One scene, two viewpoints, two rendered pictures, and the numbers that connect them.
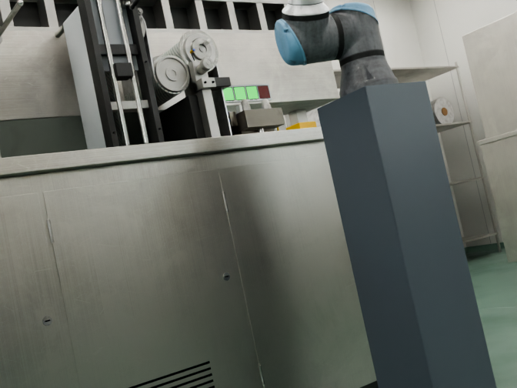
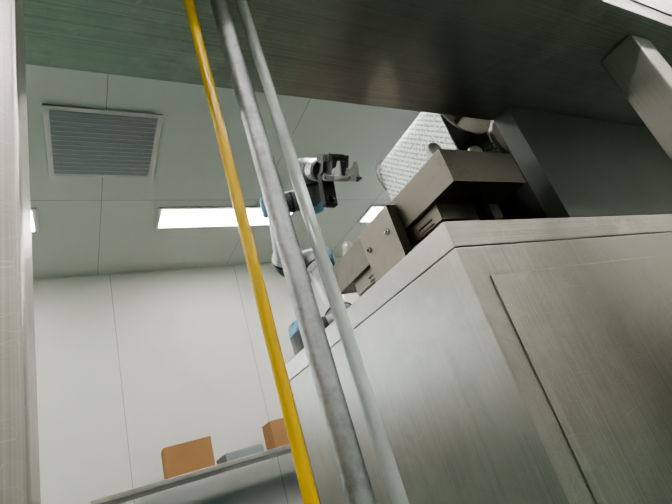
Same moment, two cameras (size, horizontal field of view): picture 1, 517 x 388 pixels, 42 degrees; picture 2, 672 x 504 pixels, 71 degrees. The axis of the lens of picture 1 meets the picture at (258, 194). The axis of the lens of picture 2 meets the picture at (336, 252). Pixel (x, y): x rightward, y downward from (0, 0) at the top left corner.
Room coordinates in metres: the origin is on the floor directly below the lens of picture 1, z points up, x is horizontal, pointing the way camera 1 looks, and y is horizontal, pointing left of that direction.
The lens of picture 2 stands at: (3.23, -0.07, 0.66)
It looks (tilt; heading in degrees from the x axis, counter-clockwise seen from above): 23 degrees up; 183
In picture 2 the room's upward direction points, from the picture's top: 18 degrees counter-clockwise
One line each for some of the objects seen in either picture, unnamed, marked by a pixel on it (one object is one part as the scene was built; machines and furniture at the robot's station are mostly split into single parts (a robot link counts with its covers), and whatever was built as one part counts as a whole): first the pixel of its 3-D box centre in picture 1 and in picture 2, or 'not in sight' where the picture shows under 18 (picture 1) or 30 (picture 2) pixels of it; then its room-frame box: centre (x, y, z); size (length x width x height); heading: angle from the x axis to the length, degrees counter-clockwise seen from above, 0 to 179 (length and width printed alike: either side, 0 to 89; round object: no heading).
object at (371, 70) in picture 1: (365, 76); not in sight; (1.68, -0.33, 0.95); 0.15 x 0.15 x 0.10
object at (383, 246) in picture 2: not in sight; (384, 247); (2.47, -0.03, 0.96); 0.10 x 0.03 x 0.11; 36
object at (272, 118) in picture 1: (233, 132); (414, 232); (2.41, 0.04, 1.00); 0.40 x 0.16 x 0.06; 36
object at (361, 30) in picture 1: (353, 32); (309, 336); (1.68, -0.32, 1.07); 0.13 x 0.12 x 0.14; 105
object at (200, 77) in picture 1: (208, 105); not in sight; (2.12, 0.10, 1.05); 0.06 x 0.05 x 0.31; 36
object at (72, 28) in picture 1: (91, 92); not in sight; (2.10, 0.45, 1.17); 0.34 x 0.05 x 0.54; 36
